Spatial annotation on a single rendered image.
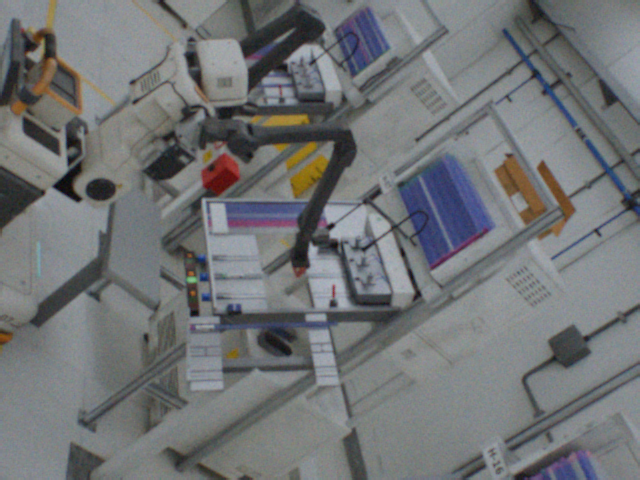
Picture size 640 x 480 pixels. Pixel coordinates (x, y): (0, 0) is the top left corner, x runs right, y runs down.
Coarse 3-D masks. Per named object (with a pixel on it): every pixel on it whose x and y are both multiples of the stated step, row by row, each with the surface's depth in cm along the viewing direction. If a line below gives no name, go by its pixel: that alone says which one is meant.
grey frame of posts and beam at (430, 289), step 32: (416, 160) 364; (544, 224) 299; (288, 256) 387; (416, 256) 327; (96, 288) 380; (448, 288) 312; (352, 352) 326; (128, 384) 319; (96, 416) 325; (256, 416) 341
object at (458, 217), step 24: (432, 168) 345; (456, 168) 337; (408, 192) 346; (432, 192) 337; (456, 192) 328; (432, 216) 329; (456, 216) 320; (480, 216) 312; (432, 240) 322; (456, 240) 313; (432, 264) 315
